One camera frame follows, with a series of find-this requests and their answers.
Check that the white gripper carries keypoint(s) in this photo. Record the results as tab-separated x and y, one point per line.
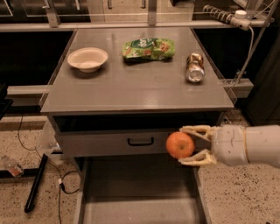
229	144

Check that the orange fruit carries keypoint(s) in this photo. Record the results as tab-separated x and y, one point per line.
180	145

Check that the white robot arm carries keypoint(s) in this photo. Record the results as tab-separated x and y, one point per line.
262	145

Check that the grey drawer cabinet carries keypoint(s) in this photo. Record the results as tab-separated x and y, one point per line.
145	96

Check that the grey open middle drawer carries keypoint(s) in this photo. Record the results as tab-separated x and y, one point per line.
140	189

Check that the grey upper drawer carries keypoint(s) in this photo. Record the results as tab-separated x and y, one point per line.
111	142

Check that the silver soda can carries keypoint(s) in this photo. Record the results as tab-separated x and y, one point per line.
195	71

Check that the dark cabinet at right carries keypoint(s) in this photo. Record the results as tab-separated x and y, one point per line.
262	107

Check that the green chip bag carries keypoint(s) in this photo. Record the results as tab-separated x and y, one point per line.
148	49

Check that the white power strip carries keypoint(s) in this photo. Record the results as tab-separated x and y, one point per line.
239	19

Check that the white paper bowl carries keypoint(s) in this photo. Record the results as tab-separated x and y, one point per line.
88	59

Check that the black bar on floor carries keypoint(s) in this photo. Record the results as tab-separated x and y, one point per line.
29	206

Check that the crushed plastic bottle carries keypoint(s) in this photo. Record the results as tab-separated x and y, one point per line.
12	166

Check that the black drawer handle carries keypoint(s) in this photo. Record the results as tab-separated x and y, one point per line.
140	142

